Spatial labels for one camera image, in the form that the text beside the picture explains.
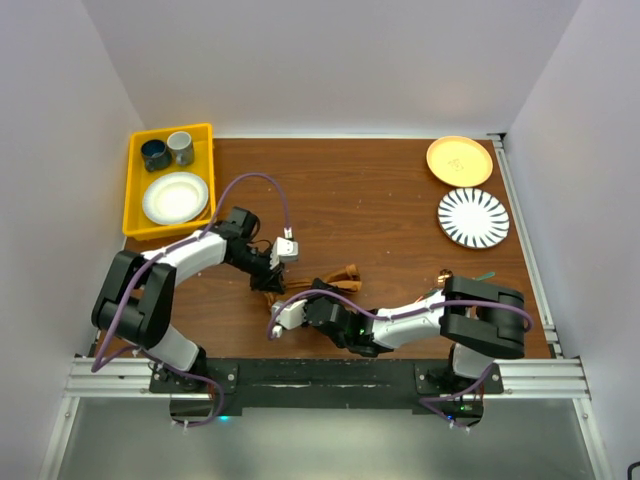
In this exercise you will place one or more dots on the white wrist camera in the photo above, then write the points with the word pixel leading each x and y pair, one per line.
pixel 289 317
pixel 283 251

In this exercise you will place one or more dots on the dark blue mug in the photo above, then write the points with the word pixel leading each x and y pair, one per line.
pixel 156 155

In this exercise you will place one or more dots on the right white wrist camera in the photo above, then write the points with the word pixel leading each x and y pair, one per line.
pixel 289 317

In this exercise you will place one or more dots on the yellow plate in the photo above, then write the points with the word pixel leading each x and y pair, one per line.
pixel 459 161

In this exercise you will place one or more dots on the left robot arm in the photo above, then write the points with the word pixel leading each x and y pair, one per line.
pixel 135 302

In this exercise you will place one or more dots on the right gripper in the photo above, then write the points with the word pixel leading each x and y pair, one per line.
pixel 321 286

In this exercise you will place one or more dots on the grey mug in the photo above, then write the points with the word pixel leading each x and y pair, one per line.
pixel 180 144

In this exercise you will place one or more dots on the brown cloth napkin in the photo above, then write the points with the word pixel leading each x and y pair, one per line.
pixel 346 280

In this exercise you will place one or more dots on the iridescent fork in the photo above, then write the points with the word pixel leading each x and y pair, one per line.
pixel 433 290

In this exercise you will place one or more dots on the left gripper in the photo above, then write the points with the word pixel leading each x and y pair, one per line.
pixel 268 280

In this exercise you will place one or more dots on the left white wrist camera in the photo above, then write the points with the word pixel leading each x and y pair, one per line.
pixel 283 251

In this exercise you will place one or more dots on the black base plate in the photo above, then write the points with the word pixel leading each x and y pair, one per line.
pixel 324 384

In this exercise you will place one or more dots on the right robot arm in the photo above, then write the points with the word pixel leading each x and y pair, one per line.
pixel 484 321

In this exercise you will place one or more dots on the rose gold spoon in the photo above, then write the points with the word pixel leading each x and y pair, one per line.
pixel 442 277

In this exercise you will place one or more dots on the black striped white plate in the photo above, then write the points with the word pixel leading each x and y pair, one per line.
pixel 473 218

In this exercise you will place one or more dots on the yellow plastic tray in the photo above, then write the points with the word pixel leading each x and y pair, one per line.
pixel 135 223

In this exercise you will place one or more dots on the white bowl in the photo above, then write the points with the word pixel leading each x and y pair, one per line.
pixel 175 198

